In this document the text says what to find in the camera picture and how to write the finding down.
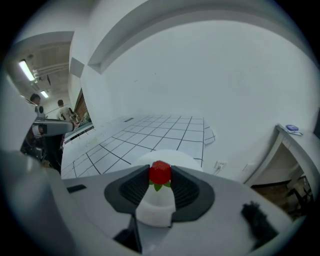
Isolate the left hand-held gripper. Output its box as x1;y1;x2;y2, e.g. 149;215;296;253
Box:
31;104;76;136

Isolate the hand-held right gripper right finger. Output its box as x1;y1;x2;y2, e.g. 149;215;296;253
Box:
170;164;216;223

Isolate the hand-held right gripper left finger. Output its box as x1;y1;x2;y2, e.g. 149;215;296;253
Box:
104;164;151;214

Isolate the small red object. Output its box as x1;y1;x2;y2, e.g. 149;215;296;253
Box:
148;160;173;192

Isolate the white round plate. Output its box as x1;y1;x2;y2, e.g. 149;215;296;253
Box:
131;149;204;228

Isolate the white grid tablecloth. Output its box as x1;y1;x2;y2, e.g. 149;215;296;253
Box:
60;114;217;180

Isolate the white desk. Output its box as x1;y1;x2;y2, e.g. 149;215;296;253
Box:
243;123;320;191

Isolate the white wall socket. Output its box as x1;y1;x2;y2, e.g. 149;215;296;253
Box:
213;160;228;171

